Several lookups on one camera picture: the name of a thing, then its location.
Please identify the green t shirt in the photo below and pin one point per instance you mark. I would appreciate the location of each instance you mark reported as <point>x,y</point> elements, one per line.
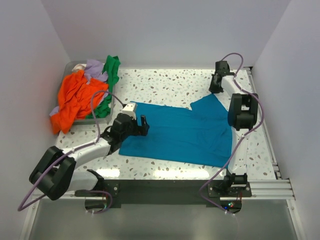
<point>111,67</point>

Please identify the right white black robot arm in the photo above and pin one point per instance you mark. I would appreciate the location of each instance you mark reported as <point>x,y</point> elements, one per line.
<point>242,116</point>

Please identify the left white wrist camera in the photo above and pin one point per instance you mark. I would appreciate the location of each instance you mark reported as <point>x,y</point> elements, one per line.
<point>130,110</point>

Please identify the blue t shirt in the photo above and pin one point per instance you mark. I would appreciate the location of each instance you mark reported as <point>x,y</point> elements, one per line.
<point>199,135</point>

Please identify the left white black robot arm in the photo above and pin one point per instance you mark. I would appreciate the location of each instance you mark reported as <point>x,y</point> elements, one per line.
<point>54,175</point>

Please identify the orange t shirt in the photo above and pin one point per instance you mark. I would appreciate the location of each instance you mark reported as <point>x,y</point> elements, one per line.
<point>75,98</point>

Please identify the aluminium frame rail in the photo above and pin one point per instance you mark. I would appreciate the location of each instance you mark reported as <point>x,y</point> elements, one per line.
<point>260,189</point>

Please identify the clear plastic bin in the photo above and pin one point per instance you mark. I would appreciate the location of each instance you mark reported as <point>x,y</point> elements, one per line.
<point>67,71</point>

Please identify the pale pink t shirt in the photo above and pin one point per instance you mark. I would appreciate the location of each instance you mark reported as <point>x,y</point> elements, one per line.
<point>79,67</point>

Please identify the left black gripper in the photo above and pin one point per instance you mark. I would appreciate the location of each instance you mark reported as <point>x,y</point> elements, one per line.
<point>139,131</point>

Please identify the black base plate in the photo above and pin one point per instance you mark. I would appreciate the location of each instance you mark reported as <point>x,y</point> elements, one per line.
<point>170,192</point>

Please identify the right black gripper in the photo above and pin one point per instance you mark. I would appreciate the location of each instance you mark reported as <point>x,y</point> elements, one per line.
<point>213,89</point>

